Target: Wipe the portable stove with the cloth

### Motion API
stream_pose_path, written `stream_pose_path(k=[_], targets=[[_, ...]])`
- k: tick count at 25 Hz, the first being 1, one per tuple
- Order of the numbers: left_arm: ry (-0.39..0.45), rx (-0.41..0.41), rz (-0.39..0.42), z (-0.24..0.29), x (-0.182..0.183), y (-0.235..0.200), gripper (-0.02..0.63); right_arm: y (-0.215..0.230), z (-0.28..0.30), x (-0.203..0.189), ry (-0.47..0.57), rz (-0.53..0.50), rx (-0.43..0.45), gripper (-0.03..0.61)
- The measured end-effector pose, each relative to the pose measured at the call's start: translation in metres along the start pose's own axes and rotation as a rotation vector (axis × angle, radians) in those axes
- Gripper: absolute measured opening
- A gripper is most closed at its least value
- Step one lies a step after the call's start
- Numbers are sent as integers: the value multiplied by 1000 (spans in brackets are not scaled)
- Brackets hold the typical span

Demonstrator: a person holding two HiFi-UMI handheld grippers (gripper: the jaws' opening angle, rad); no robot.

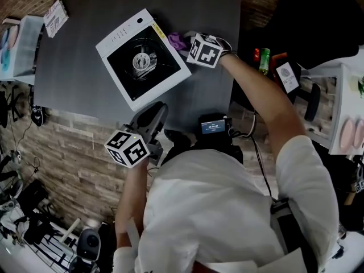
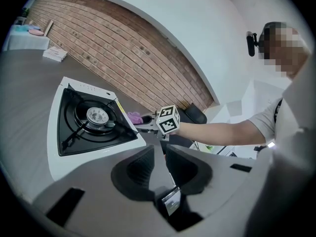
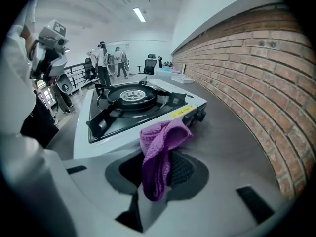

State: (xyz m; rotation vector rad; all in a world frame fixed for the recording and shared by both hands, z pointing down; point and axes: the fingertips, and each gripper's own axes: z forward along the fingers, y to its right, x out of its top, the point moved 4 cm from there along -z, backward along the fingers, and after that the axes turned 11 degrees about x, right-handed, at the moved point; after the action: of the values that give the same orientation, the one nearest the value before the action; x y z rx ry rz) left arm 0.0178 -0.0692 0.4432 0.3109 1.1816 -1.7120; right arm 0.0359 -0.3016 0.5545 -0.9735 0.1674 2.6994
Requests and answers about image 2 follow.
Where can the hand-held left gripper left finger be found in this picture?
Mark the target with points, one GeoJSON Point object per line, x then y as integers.
{"type": "Point", "coordinates": [123, 179]}

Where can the person's head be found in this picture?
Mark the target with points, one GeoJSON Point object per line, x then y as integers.
{"type": "Point", "coordinates": [284, 53]}

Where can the black head-mounted camera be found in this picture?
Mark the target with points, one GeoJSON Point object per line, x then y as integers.
{"type": "Point", "coordinates": [251, 44]}

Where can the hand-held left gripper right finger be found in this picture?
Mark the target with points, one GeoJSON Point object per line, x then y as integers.
{"type": "Point", "coordinates": [195, 176]}

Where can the pink plate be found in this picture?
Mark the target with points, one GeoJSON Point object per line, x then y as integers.
{"type": "Point", "coordinates": [36, 32]}

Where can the person's white shirt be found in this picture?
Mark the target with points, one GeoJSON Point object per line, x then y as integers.
{"type": "Point", "coordinates": [266, 122]}

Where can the teal plate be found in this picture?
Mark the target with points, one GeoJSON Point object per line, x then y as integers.
{"type": "Point", "coordinates": [23, 28]}

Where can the wooden board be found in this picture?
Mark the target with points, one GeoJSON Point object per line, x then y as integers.
{"type": "Point", "coordinates": [49, 28]}

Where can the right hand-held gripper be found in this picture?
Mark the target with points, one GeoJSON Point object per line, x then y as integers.
{"type": "Point", "coordinates": [168, 120]}

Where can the white portable gas stove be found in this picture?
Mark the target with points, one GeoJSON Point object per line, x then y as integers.
{"type": "Point", "coordinates": [52, 137]}

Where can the person's right forearm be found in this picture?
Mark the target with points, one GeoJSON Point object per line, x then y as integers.
{"type": "Point", "coordinates": [217, 133]}

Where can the black office chair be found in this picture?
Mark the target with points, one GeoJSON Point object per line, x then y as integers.
{"type": "Point", "coordinates": [195, 115]}

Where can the white printed cardboard box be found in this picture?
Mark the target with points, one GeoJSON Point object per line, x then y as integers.
{"type": "Point", "coordinates": [54, 53]}

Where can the table with light blue tablecloth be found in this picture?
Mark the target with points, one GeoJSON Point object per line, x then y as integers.
{"type": "Point", "coordinates": [24, 42]}

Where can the purple cloth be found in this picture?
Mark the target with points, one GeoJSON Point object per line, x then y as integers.
{"type": "Point", "coordinates": [134, 117]}

